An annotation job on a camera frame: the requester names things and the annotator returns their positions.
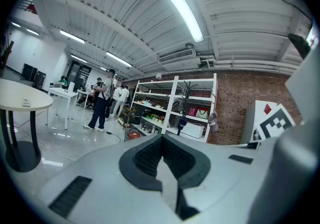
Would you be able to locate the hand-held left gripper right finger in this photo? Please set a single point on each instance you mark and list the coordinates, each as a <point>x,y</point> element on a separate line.
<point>220,168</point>

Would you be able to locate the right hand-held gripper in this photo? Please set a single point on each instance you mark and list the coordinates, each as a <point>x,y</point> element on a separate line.
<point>276,121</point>

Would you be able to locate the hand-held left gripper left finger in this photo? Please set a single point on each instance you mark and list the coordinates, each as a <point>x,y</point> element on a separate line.
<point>105,168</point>

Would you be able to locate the black shoulder bag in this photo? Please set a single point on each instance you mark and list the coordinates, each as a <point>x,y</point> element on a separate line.
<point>109,102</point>

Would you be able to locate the red vacuum cleaner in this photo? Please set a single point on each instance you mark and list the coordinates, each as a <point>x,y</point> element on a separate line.
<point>133,134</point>

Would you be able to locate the grey cap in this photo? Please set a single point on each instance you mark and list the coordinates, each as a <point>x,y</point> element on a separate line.
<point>213,120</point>

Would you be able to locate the brown wooden rack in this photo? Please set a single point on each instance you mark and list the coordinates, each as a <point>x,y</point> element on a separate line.
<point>125,116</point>

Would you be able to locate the white handbag red trim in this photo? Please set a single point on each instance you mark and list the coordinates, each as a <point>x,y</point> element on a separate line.
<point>203,113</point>

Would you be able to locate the dark blue cap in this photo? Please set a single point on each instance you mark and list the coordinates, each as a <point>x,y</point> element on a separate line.
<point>183,122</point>

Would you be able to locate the pink handbag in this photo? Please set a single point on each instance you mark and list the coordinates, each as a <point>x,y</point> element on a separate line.
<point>193,112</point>

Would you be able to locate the black folding chair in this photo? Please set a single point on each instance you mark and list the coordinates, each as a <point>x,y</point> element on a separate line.
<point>138,115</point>

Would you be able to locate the potted yellow flowers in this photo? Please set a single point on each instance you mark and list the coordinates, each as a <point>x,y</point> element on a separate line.
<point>155,117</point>

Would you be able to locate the black coat rack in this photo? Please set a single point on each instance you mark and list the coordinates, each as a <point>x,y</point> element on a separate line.
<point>183,102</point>

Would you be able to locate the potted red flowers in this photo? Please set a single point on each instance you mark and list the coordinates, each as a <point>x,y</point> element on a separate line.
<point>162,118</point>

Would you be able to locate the white rectangular table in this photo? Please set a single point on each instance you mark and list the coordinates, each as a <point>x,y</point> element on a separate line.
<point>83,92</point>
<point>62,92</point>

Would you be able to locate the black body-worn box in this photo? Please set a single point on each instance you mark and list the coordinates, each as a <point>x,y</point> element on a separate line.
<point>298,45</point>

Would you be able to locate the white metal shelving unit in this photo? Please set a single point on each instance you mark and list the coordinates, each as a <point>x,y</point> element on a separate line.
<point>173,92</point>

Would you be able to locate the black framed glass door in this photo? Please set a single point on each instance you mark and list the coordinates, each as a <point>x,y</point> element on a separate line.
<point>78,75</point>

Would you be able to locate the small silver socket panel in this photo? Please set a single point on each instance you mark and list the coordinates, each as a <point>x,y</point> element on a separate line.
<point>26,102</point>

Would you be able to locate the black equipment case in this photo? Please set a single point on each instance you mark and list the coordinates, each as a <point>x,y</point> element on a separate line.
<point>40,80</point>
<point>28,71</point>

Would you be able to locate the long ceiling light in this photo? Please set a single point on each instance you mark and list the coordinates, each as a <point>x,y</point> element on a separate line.
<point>15,24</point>
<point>118,59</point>
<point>78,58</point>
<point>32,31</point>
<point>72,36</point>
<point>182,10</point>

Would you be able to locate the round beige table black base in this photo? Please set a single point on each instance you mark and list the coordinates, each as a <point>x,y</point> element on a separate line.
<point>22,92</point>

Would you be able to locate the white ceiling air conditioner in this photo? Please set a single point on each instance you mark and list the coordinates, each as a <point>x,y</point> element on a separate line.
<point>178,57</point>

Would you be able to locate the dark brown wooden stand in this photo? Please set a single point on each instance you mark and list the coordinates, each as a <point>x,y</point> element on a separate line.
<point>6,55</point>

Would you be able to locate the black mezzanine railing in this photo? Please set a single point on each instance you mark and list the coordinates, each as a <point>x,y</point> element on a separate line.
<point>28,5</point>

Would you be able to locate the white dome camera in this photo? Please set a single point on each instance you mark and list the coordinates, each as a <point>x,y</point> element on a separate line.
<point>158,76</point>

